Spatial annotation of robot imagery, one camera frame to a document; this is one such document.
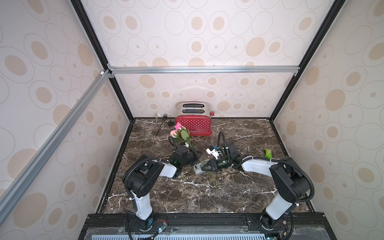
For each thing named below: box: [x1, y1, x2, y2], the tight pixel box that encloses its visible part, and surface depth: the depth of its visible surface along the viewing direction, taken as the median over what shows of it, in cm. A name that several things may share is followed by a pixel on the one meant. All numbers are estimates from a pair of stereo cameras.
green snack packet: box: [265, 149, 273, 159], surface depth 101 cm
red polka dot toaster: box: [176, 101, 215, 136], surface depth 103 cm
